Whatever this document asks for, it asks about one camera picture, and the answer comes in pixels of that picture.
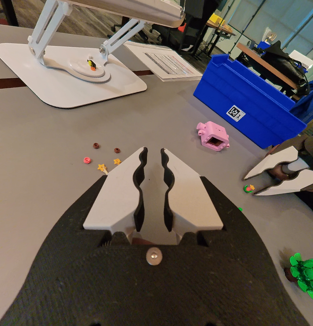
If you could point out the green leafy plant piece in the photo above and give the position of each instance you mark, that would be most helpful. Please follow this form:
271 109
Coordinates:
307 275

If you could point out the person's right forearm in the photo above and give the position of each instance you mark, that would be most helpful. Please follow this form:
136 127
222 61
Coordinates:
309 201

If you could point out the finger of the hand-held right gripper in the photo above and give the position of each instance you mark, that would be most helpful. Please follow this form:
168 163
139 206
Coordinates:
286 186
273 160

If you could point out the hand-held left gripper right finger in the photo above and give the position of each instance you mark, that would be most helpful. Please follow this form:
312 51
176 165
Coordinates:
194 203

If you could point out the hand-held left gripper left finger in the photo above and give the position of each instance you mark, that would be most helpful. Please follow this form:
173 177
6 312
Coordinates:
113 201

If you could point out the blue cloth bag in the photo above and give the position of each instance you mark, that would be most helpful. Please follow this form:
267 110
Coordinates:
307 101

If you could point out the small black orange brick piece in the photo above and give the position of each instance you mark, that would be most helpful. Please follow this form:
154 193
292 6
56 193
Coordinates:
91 65

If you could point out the wooden table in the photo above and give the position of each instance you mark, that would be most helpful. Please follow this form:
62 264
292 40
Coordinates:
266 66

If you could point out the pink brick figure pot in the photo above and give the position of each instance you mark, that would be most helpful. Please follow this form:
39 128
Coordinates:
213 136

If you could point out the black bag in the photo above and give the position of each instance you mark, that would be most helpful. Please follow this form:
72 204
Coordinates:
284 63

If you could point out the laminated instruction sheet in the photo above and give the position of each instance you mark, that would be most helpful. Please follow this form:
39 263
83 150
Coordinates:
166 62

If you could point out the blue storage bin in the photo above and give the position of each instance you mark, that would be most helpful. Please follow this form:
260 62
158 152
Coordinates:
248 101

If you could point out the white book stand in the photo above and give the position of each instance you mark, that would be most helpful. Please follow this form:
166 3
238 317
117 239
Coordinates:
69 84

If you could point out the person's right hand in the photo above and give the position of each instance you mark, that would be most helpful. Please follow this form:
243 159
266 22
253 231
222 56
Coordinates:
277 173

